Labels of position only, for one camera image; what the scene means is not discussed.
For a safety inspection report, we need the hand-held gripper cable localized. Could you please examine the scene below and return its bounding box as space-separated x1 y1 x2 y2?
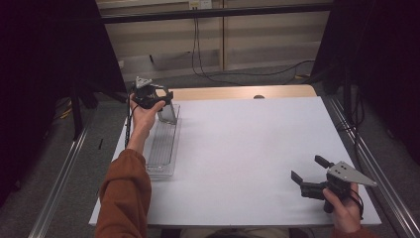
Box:
124 93 141 150
349 187 366 221

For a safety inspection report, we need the yellow cable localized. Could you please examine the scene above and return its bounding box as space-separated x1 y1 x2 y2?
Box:
58 99 74 121

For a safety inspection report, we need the black stand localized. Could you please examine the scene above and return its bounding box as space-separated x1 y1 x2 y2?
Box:
67 78 133 142
341 65 354 124

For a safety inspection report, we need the metal floor rail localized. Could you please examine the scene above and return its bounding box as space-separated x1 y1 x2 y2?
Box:
325 95 420 238
28 127 89 238

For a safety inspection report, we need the dark curtain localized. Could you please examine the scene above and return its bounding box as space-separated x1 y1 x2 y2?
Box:
310 0 420 167
0 0 128 206

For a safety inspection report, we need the black cable bundle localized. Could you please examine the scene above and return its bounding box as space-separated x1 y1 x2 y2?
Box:
336 92 367 162

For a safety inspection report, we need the patterned phone case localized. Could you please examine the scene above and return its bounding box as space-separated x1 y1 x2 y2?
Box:
157 98 178 126

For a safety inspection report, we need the black horizontal bar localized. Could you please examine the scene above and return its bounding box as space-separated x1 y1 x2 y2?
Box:
98 2 335 25

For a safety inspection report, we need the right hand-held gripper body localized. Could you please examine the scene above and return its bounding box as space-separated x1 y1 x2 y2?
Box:
299 161 378 214

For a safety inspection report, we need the clear plastic tray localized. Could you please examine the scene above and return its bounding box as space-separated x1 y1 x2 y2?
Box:
144 103 183 181

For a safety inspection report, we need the right hand-held gripper cable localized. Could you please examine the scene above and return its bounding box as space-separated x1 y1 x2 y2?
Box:
349 187 366 221

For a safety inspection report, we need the person's left hand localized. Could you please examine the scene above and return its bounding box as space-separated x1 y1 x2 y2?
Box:
129 93 166 140

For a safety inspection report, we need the left hand-held gripper cable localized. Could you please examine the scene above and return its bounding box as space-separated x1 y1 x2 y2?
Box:
124 93 141 150

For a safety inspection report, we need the wooden table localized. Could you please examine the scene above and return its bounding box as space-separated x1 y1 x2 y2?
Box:
155 84 318 103

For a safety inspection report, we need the person's right hand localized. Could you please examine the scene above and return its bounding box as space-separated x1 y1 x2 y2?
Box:
322 182 364 234

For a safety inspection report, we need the black floor cable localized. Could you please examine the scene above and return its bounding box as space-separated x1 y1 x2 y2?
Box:
195 17 316 77
191 17 252 87

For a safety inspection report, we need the white wall socket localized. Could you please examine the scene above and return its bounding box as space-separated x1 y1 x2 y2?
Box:
188 0 213 10

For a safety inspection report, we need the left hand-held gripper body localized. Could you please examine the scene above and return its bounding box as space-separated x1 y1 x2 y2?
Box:
132 76 166 110

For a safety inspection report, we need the white table mat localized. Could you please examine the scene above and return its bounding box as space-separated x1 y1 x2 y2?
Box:
88 96 382 228

